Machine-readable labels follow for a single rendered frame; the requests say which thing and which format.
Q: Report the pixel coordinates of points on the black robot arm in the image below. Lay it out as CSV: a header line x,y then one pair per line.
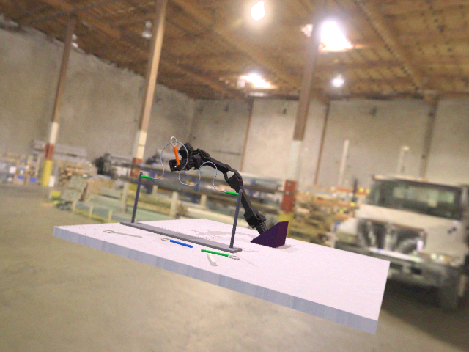
x,y
252,215

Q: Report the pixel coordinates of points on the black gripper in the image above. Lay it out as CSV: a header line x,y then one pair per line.
x,y
192,162

